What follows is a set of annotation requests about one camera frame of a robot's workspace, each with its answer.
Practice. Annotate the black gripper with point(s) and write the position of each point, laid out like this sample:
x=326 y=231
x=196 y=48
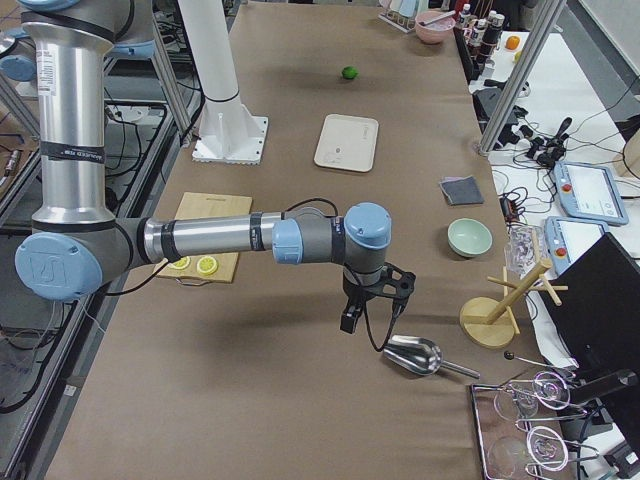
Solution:
x=356 y=293

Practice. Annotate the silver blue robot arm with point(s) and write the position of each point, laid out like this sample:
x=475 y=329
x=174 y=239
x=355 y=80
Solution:
x=78 y=244

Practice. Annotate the beige plastic tray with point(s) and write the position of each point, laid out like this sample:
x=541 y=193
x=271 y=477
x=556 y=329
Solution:
x=347 y=143

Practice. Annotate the metal scoop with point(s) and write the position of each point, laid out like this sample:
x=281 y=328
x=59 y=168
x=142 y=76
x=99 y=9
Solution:
x=422 y=356

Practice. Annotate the mint green bowl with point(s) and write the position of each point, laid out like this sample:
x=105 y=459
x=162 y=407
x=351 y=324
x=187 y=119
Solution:
x=469 y=238

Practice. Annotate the wooden mug tree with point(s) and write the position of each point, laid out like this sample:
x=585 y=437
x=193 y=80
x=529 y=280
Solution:
x=491 y=323

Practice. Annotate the right lemon slice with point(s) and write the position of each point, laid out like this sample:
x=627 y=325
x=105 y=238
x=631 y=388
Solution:
x=207 y=265

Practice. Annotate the lemon slice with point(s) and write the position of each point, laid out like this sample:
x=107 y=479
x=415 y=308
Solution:
x=207 y=265
x=181 y=264

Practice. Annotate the grey folded cloth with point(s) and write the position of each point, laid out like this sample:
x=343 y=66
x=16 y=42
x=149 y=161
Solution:
x=461 y=191

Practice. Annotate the left lemon slice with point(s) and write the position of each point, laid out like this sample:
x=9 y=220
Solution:
x=181 y=264

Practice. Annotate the wooden cutting board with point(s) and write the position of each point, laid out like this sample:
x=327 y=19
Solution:
x=211 y=224

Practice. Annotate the metal glass rack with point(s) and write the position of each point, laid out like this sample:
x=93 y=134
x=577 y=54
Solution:
x=518 y=428

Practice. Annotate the lower teach pendant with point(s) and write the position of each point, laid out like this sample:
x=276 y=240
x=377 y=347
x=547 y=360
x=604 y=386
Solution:
x=569 y=238

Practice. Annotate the teach pendant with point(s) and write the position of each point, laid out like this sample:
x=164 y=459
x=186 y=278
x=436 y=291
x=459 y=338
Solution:
x=569 y=238
x=589 y=191

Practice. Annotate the green lime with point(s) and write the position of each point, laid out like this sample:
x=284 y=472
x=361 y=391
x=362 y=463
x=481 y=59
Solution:
x=349 y=73

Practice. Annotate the black monitor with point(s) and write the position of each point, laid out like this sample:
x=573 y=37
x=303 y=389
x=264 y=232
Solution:
x=598 y=320

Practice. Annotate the upper teach pendant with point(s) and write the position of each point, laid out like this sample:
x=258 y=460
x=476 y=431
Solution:
x=589 y=191

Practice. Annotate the pink bowl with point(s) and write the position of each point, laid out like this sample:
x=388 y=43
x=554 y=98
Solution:
x=431 y=32

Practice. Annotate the orange fruit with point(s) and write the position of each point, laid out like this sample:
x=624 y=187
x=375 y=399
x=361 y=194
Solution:
x=512 y=43

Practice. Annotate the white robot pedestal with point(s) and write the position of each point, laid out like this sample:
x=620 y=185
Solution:
x=228 y=132

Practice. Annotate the aluminium frame post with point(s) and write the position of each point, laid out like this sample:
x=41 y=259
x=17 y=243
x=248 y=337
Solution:
x=544 y=24

